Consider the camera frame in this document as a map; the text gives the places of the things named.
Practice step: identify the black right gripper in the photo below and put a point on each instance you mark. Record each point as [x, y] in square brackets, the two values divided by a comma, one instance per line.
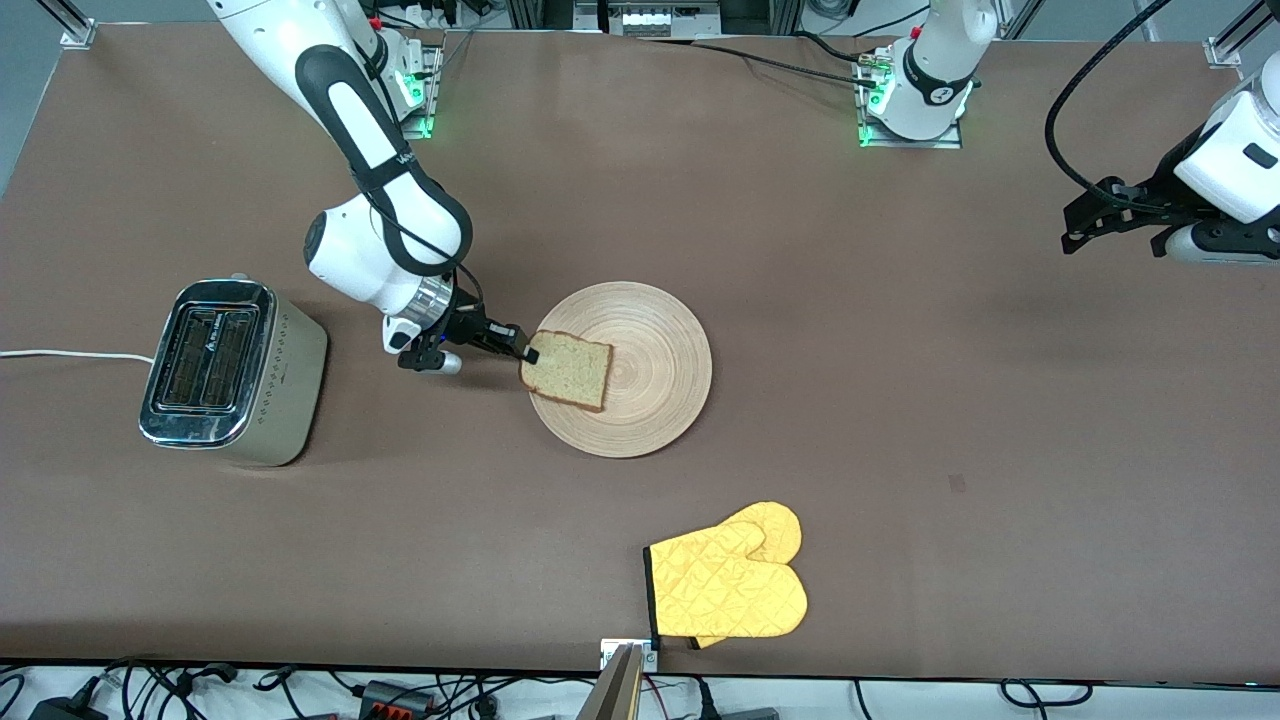
[464, 325]

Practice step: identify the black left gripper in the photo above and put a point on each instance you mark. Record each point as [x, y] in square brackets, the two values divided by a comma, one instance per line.
[1157, 198]

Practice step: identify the brown bread slice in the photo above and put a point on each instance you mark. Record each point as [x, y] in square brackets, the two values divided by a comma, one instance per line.
[570, 372]

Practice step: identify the round wooden plate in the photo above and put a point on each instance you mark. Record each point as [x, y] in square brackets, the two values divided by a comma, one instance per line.
[650, 390]

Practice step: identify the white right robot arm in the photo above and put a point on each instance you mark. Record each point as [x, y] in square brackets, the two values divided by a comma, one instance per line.
[350, 250]

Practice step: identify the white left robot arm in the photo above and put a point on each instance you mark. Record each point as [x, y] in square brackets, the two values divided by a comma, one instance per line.
[930, 70]

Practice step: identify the silver two-slot toaster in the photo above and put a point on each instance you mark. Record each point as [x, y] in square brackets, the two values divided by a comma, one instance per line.
[290, 390]

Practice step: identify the yellow quilted oven mitt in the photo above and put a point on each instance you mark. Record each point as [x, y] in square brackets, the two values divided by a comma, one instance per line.
[730, 590]

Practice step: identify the white power strip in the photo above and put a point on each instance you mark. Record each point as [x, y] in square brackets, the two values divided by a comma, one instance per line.
[660, 22]

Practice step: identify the black orange connector box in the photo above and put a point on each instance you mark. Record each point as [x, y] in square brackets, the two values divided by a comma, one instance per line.
[395, 700]

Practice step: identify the black power adapter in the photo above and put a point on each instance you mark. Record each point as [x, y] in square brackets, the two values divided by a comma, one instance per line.
[60, 712]

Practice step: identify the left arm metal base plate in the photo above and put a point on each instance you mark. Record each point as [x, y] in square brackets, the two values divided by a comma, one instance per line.
[945, 142]

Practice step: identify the metal corner bracket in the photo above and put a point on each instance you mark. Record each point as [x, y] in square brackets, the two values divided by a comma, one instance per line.
[1222, 55]
[78, 36]

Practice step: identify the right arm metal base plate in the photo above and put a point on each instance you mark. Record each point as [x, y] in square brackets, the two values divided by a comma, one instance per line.
[432, 90]

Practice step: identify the small metal edge bracket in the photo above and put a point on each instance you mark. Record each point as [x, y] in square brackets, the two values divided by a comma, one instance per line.
[610, 655]

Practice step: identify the aluminium camera post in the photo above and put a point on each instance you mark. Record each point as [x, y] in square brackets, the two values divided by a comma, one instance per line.
[612, 695]

